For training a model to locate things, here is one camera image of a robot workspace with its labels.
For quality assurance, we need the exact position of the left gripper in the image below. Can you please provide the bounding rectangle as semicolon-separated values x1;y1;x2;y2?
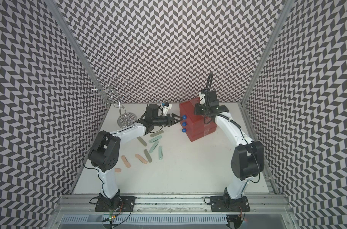
153;113;184;127

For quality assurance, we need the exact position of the red top drawer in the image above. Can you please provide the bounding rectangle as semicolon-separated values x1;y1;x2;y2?
179;97;211;127

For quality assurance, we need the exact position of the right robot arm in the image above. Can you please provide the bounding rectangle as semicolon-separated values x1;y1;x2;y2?
194;89;265;200

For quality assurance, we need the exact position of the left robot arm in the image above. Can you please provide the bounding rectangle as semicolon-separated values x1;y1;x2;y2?
88;104;183;201

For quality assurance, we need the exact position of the red drawer cabinet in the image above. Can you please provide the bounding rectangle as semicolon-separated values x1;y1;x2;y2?
179;97;217;142

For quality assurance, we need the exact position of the mint knife upper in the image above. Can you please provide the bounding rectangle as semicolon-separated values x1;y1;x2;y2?
149;135;162;143

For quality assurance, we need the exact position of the mint knife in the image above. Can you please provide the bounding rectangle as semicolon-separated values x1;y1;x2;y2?
149;135;162;143
149;140;159;153
158;146;163;160

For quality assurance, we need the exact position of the mint knife middle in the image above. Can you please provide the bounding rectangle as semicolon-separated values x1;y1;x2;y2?
149;140;159;153

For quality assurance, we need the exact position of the mint knife right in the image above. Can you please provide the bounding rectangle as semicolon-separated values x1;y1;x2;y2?
158;146;163;160

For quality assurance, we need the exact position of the olive knife left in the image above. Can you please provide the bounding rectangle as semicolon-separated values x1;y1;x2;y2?
137;137;147;147

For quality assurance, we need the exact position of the olive knife lower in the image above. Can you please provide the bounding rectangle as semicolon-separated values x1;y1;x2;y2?
144;149;152;163

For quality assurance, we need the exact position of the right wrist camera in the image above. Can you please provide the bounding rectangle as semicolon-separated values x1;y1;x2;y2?
199;89;206;105

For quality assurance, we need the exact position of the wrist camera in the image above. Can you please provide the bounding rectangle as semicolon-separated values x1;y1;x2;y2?
162;102;172;113
199;89;206;105

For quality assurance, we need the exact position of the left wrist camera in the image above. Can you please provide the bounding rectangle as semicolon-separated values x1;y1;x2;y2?
162;102;172;113

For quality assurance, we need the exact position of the wire mug tree stand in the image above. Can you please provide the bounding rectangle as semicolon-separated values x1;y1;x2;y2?
88;78;137;128

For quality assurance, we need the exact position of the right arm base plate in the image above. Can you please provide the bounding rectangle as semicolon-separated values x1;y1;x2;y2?
210;195;250;212

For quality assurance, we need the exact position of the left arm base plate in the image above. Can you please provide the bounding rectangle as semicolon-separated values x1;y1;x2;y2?
95;196;136;212

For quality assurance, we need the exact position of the aluminium front rail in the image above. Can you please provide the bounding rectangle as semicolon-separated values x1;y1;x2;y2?
53;193;293;215

